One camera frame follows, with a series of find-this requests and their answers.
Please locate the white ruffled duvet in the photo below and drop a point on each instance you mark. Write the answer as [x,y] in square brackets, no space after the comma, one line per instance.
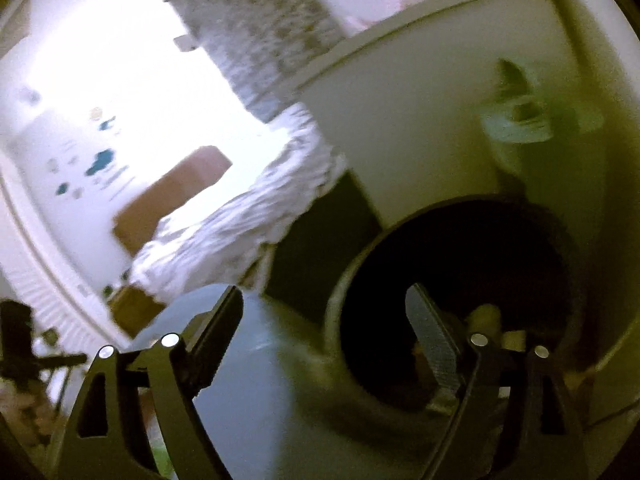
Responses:
[240,225]

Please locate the pink plush toy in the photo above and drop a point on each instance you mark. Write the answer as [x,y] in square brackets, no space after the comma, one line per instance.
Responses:
[395,0]

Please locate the black trash bin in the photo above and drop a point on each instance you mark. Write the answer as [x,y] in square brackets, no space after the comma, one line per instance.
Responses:
[400,260]

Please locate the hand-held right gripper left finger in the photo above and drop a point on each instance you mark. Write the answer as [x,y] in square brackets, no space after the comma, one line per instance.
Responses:
[220,341]

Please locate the white air conditioner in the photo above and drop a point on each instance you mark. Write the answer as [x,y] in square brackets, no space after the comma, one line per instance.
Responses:
[184,41]

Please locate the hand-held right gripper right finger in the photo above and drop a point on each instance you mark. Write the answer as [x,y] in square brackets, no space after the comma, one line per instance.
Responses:
[435,352]

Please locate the white cabinet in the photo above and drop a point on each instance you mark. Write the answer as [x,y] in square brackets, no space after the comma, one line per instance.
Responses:
[425,125]

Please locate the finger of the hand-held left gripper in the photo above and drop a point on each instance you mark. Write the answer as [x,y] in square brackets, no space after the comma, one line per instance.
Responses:
[60,360]

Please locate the wooden nightstand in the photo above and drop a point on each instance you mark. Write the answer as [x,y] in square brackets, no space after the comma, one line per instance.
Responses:
[132,305]

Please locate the cloud and sun wall stickers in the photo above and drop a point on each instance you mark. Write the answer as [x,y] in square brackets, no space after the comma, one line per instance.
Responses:
[100,160]

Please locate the floral roman blind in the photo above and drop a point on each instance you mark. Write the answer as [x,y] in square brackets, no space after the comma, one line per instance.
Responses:
[265,25]

